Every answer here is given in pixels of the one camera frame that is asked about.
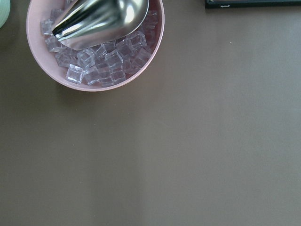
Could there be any black tray with glasses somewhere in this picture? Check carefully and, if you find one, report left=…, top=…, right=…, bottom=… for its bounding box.
left=204, top=0, right=301, bottom=8

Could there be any clear ice cubes pile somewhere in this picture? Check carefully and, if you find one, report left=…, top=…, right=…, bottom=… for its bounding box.
left=40, top=8, right=159, bottom=88

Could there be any metal ice scoop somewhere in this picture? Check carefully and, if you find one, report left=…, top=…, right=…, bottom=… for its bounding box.
left=52, top=0, right=150, bottom=50

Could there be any pink bowl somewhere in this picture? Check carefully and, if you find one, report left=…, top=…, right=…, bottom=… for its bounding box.
left=26, top=0, right=165, bottom=92

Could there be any mint green bowl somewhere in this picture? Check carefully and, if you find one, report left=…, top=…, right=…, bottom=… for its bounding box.
left=0, top=0, right=11, bottom=28

